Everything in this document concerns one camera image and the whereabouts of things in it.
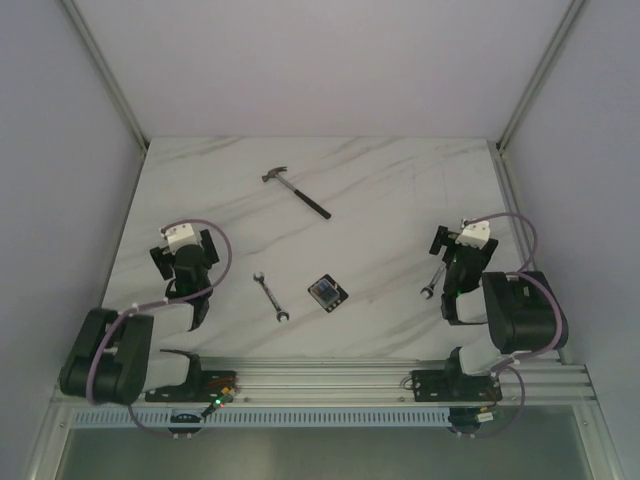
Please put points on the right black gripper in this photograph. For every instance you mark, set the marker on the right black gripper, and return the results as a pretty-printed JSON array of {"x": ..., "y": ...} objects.
[{"x": 439, "y": 239}]

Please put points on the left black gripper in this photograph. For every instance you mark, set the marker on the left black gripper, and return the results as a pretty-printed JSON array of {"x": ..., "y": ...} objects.
[{"x": 160, "y": 260}]

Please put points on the clear plastic fuse cover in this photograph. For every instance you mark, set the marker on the clear plastic fuse cover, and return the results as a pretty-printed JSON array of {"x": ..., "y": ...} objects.
[{"x": 324, "y": 292}]

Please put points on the black fuse box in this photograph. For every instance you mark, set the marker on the black fuse box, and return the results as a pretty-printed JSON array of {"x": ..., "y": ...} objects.
[{"x": 343, "y": 294}]

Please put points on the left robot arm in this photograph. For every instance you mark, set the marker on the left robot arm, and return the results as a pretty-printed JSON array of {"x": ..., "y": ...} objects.
[{"x": 123, "y": 357}]

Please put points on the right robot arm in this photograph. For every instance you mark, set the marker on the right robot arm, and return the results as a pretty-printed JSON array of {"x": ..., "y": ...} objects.
[{"x": 521, "y": 312}]

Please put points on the silver wrench right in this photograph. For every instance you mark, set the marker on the silver wrench right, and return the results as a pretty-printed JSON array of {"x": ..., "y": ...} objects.
[{"x": 427, "y": 292}]

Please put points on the silver wrench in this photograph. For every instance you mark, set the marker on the silver wrench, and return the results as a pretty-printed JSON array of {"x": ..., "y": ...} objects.
[
  {"x": 280, "y": 313},
  {"x": 427, "y": 292}
]

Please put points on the silver wrench centre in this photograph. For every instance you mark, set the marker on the silver wrench centre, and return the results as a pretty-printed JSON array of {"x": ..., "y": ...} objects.
[{"x": 280, "y": 313}]

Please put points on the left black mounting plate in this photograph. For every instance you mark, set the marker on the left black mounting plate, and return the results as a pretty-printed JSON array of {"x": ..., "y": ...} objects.
[{"x": 203, "y": 387}]

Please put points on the black mounting plate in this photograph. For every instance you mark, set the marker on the black mounting plate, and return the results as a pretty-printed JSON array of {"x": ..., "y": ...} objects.
[
  {"x": 438, "y": 386},
  {"x": 203, "y": 387}
]

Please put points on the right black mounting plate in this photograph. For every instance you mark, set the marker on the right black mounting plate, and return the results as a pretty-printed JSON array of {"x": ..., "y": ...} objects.
[{"x": 438, "y": 386}]

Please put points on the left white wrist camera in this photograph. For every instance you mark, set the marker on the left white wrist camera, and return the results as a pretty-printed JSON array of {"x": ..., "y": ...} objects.
[{"x": 179, "y": 236}]

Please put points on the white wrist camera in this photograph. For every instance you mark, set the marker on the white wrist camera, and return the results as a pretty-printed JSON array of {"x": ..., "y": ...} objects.
[
  {"x": 474, "y": 233},
  {"x": 179, "y": 236}
]

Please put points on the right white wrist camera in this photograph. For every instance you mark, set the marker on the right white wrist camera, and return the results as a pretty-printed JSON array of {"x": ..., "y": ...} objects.
[{"x": 474, "y": 233}]

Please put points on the right aluminium frame post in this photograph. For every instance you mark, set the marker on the right aluminium frame post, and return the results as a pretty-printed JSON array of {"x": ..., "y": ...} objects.
[{"x": 542, "y": 71}]

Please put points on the claw hammer black handle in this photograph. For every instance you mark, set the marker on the claw hammer black handle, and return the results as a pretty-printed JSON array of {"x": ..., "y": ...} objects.
[{"x": 276, "y": 174}]

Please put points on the aluminium rail base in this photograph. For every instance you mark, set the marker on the aluminium rail base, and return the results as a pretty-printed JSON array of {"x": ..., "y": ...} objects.
[{"x": 386, "y": 382}]

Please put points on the grey slotted cable duct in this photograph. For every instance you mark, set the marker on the grey slotted cable duct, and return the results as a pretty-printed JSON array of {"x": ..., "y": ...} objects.
[{"x": 166, "y": 417}]

